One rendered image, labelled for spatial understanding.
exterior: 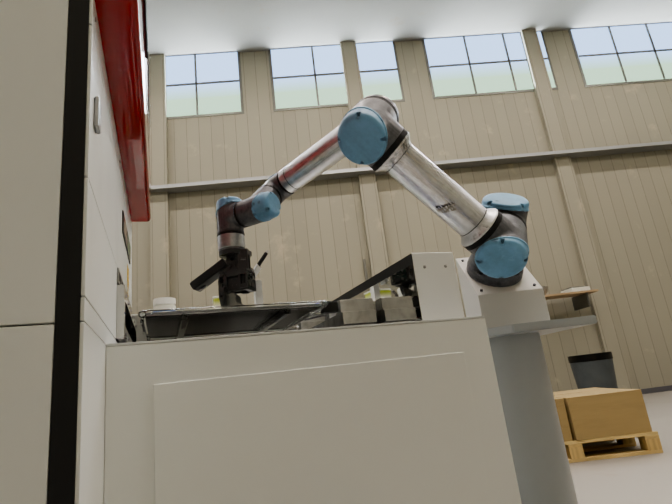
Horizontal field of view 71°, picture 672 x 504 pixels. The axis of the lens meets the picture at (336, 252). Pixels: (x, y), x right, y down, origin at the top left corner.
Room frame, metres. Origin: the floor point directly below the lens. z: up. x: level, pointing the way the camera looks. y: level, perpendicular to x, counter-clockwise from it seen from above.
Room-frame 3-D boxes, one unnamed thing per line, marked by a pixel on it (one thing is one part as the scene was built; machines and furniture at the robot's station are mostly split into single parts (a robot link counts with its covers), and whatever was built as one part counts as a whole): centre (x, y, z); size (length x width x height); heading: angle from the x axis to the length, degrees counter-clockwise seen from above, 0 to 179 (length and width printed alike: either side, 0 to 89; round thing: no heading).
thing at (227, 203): (1.26, 0.28, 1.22); 0.09 x 0.08 x 0.11; 61
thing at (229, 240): (1.26, 0.29, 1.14); 0.08 x 0.08 x 0.05
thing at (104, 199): (0.83, 0.41, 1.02); 0.81 x 0.03 x 0.40; 21
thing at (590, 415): (4.07, -1.55, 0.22); 1.25 x 0.90 x 0.44; 94
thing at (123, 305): (1.00, 0.46, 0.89); 0.44 x 0.02 x 0.10; 21
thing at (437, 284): (1.17, -0.09, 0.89); 0.55 x 0.09 x 0.14; 21
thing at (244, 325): (1.09, 0.27, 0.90); 0.34 x 0.34 x 0.01; 21
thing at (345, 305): (1.06, -0.03, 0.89); 0.08 x 0.03 x 0.03; 111
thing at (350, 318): (1.21, 0.03, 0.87); 0.36 x 0.08 x 0.03; 21
